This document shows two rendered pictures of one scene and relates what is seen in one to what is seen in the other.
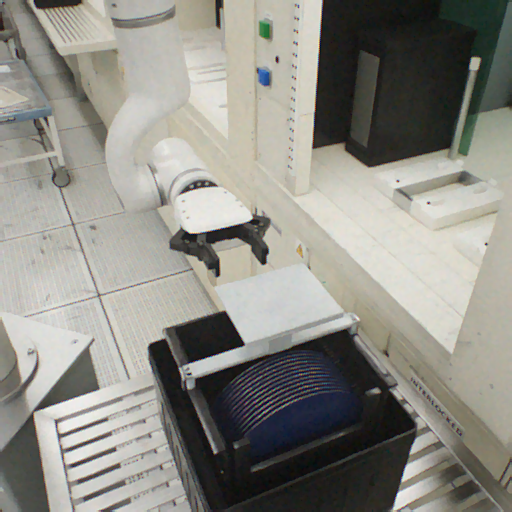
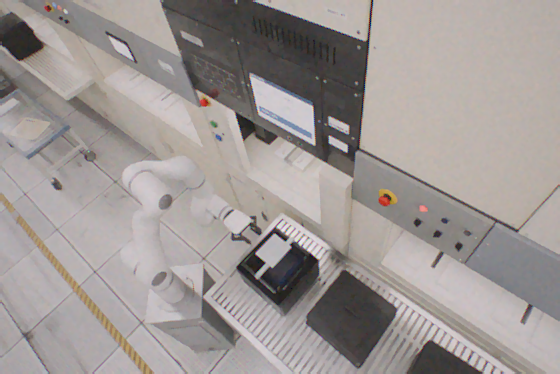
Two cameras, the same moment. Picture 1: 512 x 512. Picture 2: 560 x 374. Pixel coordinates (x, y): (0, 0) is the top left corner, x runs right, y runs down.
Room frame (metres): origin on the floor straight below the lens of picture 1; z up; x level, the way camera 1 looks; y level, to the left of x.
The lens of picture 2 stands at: (-0.20, 0.06, 2.48)
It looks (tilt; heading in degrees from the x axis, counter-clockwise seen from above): 55 degrees down; 345
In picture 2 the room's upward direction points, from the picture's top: 11 degrees counter-clockwise
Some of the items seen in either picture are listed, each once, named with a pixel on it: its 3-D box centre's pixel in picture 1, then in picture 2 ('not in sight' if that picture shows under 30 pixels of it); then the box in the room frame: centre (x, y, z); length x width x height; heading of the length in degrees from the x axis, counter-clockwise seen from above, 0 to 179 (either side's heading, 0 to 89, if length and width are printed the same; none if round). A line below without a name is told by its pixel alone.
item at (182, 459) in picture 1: (271, 421); (279, 270); (0.46, -0.02, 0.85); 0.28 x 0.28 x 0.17; 24
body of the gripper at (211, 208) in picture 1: (210, 216); (236, 222); (0.67, 0.07, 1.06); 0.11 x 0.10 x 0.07; 24
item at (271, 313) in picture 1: (272, 384); (277, 263); (0.46, -0.02, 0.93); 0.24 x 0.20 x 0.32; 114
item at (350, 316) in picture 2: not in sight; (351, 315); (0.14, -0.23, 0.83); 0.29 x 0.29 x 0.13; 24
